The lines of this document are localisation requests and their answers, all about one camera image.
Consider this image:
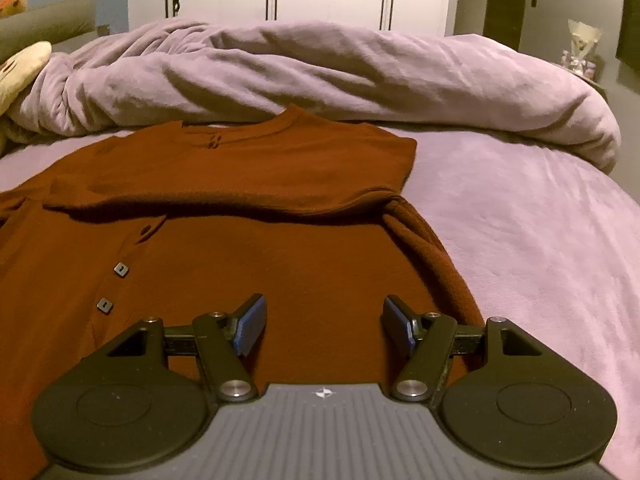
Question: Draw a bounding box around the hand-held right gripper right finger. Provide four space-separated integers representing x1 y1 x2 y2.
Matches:
382 295 567 404

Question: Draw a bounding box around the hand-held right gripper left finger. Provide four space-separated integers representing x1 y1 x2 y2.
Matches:
82 293 267 404

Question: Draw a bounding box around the rust brown buttoned cardigan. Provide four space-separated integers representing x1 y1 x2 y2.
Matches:
0 107 485 480

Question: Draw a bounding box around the bed with lilac sheet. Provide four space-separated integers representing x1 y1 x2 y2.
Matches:
0 120 640 480

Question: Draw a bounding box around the lilac duvet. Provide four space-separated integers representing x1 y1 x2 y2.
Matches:
7 16 622 175

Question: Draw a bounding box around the wrapped flower bouquet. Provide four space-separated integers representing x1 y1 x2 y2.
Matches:
560 19 603 81

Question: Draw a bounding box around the cream plush toy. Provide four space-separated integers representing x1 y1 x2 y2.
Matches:
0 41 53 117

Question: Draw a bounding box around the grey-green padded headboard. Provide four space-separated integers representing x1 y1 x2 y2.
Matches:
0 0 98 63

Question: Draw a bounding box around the dark wall panel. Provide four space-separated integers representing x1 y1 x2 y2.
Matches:
615 0 640 68

